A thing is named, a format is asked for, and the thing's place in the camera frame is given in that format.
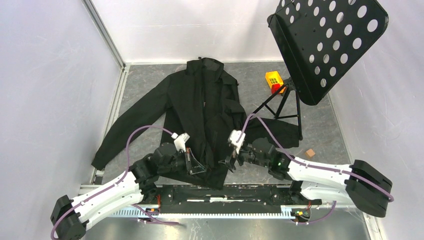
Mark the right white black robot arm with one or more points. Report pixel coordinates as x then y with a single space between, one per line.
359 183

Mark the yellow and red toy block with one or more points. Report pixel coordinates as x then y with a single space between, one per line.
275 82

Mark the black perforated music stand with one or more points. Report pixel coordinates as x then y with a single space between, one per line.
320 40

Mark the white slotted cable duct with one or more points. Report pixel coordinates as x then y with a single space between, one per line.
133 212

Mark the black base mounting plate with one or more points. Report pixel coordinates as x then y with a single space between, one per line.
216 207

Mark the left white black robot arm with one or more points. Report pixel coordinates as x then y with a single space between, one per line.
72 217

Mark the black zip jacket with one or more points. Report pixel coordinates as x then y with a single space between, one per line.
202 101

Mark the aluminium frame rail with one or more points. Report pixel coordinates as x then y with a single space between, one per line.
272 194

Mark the small brown wooden block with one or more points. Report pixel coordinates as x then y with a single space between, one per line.
310 153

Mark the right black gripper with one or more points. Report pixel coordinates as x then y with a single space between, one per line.
235 156

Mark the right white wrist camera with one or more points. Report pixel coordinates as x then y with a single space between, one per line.
236 140

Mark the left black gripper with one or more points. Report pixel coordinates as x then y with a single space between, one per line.
190 164

